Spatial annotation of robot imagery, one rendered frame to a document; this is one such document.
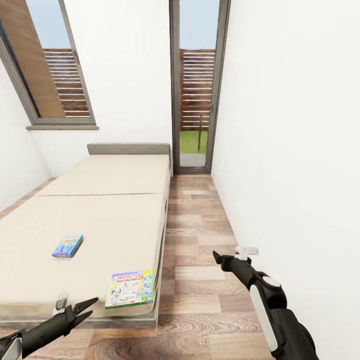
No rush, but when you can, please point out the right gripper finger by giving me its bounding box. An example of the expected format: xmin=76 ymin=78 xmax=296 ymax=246
xmin=213 ymin=251 xmax=228 ymax=266

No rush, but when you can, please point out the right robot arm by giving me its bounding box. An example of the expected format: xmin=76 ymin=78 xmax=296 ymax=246
xmin=213 ymin=245 xmax=320 ymax=360

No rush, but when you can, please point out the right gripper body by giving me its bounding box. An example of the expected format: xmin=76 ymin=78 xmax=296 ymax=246
xmin=221 ymin=255 xmax=252 ymax=283

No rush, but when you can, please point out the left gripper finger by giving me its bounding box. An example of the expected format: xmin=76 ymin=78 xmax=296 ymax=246
xmin=72 ymin=297 xmax=99 ymax=320
xmin=72 ymin=310 xmax=93 ymax=329

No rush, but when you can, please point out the board game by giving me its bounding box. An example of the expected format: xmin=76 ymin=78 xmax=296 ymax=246
xmin=105 ymin=269 xmax=154 ymax=310
xmin=51 ymin=234 xmax=84 ymax=258

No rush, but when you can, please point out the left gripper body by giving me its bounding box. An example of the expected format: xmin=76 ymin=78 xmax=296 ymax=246
xmin=39 ymin=305 xmax=75 ymax=348

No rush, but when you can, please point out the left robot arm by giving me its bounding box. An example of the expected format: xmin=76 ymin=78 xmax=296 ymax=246
xmin=0 ymin=292 xmax=99 ymax=360

